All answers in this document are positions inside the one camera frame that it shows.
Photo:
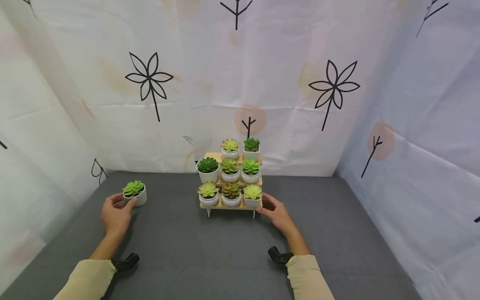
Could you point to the person's right hand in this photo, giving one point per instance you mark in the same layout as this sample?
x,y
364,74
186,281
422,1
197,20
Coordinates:
x,y
279,216

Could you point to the person's left hand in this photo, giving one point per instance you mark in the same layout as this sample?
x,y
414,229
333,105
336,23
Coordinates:
x,y
114,218

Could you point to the person's right thumb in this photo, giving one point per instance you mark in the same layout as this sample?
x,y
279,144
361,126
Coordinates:
x,y
263,211

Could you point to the person's left thumb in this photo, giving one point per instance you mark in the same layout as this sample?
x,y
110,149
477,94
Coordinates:
x,y
130,206

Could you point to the person's right fingers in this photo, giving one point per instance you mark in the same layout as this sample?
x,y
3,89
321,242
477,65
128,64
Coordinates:
x,y
270,198

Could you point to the person's left fingers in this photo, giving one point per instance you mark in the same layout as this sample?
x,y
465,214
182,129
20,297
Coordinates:
x,y
117,198

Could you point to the light green succulent white pot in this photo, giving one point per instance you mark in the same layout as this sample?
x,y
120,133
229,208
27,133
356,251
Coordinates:
x,y
135,192

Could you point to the person's right forearm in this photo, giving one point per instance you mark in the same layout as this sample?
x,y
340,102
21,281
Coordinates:
x,y
305,271

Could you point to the person's left forearm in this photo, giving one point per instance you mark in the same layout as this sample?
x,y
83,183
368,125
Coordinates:
x,y
93,273

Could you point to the group of succulent pots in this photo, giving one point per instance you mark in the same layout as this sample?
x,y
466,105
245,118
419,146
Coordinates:
x,y
230,183

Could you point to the black wrist band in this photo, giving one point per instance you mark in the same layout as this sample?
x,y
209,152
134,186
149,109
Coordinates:
x,y
279,255
126,261

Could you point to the wooden tiered plant stand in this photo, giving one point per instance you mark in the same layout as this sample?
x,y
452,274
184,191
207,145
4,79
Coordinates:
x,y
218,156

